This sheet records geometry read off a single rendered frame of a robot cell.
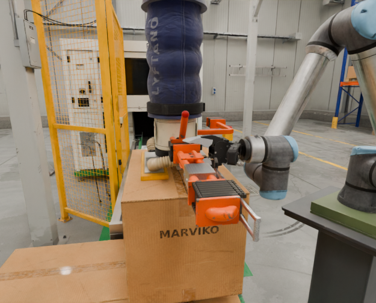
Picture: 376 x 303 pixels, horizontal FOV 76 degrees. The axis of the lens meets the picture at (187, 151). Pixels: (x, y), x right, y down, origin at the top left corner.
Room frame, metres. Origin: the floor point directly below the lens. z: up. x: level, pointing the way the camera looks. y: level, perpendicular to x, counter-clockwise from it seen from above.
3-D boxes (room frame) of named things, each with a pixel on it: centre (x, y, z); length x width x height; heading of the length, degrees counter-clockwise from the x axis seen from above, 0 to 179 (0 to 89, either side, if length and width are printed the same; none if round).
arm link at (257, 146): (0.78, -0.21, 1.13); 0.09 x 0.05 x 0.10; 9
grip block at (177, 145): (0.75, 0.01, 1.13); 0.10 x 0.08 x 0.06; 100
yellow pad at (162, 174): (0.98, 0.15, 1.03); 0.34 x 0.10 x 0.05; 10
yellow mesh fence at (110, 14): (2.93, 0.79, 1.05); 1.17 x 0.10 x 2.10; 9
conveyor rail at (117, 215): (2.35, 0.60, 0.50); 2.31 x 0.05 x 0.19; 9
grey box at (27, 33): (1.83, 1.11, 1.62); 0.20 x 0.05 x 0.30; 9
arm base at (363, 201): (1.04, -0.81, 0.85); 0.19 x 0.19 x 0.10
